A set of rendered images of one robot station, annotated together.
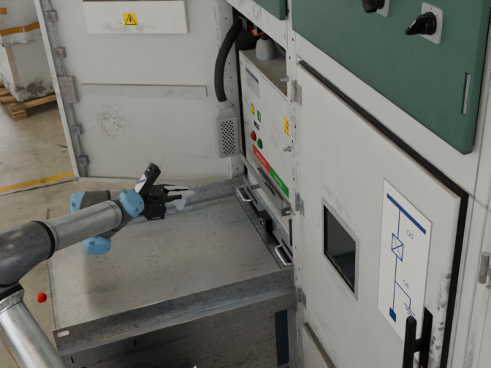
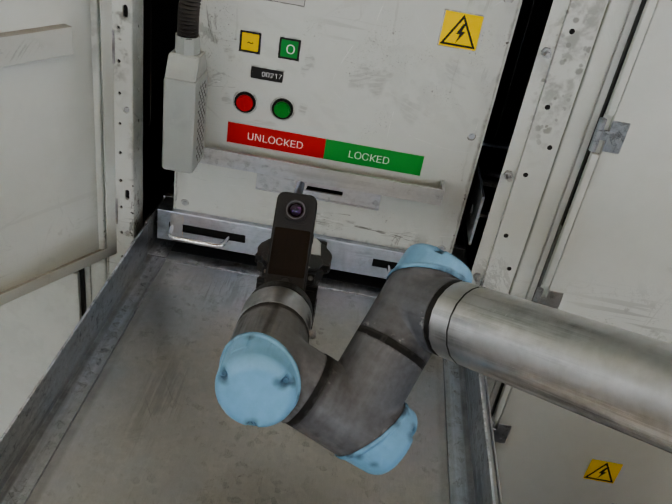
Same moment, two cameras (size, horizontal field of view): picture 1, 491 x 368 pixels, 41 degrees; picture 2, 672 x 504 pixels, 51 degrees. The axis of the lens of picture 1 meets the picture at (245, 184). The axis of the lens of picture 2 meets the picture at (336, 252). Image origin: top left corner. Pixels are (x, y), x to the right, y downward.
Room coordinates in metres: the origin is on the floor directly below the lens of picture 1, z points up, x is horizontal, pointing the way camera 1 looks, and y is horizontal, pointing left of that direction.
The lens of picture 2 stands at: (1.43, 0.92, 1.55)
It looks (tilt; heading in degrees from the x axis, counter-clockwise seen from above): 32 degrees down; 287
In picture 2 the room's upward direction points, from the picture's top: 10 degrees clockwise
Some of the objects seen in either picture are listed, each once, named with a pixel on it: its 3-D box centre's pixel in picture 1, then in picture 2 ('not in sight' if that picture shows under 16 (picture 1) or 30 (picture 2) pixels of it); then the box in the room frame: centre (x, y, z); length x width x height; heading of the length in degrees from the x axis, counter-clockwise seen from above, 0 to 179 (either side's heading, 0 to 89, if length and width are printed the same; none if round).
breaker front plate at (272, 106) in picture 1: (267, 151); (330, 112); (1.78, -0.08, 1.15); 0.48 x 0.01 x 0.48; 16
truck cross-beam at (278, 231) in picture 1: (276, 218); (310, 243); (1.78, -0.09, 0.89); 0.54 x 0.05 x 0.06; 16
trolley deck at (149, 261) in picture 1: (160, 266); (266, 440); (1.67, 0.29, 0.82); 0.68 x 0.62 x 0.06; 106
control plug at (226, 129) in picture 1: (226, 131); (186, 109); (1.96, 0.05, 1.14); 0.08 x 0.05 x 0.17; 106
